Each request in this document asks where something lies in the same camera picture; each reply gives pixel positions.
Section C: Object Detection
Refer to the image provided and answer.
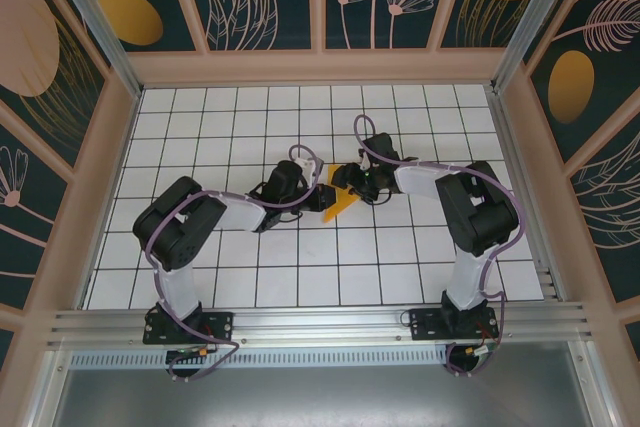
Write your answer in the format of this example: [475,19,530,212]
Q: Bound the grey metal sheet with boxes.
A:
[29,346,616,427]

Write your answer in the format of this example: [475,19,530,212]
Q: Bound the aluminium side rail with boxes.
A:
[487,86,569,303]

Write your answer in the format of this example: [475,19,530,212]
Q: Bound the aluminium mounting rail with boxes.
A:
[47,301,596,348]

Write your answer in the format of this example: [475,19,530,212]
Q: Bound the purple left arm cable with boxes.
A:
[144,144,321,383]

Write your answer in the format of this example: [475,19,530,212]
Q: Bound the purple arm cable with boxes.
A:
[144,144,321,383]
[353,114,526,378]

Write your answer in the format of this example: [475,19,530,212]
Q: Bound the slotted grey cable duct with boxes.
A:
[69,351,451,368]

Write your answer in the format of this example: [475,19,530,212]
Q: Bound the wall panel orange oval pink feathers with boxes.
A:
[524,0,640,163]

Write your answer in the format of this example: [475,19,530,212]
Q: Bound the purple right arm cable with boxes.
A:
[353,114,526,378]

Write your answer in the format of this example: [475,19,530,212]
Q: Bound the wall panel orange oval feather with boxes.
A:
[62,0,204,53]

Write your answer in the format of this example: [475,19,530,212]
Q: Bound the wall panel pink leaf outlines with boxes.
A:
[569,134,640,303]

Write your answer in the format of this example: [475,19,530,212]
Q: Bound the wall panel single flower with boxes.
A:
[0,119,69,311]

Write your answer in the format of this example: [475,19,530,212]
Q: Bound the wall panel large pink circle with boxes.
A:
[0,0,111,171]

